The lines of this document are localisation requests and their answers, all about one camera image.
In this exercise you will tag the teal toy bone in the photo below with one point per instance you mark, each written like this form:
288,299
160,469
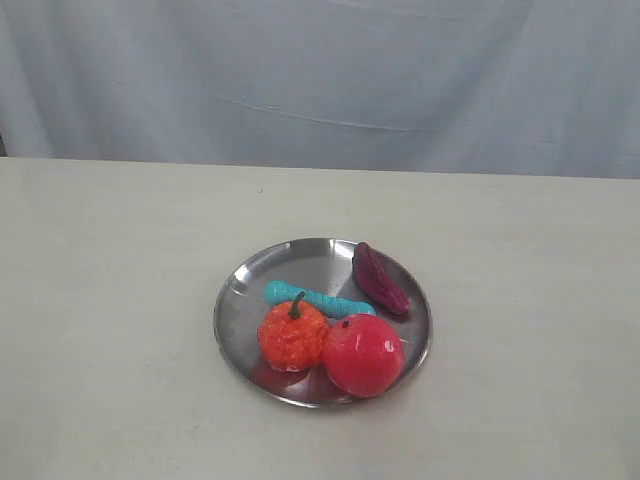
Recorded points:
277,292

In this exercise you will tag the round stainless steel plate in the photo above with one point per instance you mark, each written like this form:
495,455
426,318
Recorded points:
323,265

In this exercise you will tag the purple toy sweet potato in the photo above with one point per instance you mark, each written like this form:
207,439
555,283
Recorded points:
369,273

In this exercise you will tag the orange toy pumpkin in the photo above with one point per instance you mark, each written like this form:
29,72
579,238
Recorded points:
292,335

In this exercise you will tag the red toy apple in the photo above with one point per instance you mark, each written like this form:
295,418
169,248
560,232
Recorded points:
362,355

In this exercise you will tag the white backdrop cloth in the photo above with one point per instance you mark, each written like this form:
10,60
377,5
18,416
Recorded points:
503,87

